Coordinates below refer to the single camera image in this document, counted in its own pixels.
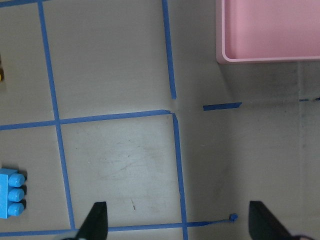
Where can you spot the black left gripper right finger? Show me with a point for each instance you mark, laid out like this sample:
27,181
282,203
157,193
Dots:
263,225

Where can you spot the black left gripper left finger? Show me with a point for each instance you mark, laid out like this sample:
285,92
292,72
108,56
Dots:
95,225

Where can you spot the blue toy block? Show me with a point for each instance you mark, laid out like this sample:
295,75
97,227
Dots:
11,193

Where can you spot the pink plastic box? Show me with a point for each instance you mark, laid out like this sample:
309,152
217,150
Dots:
266,31

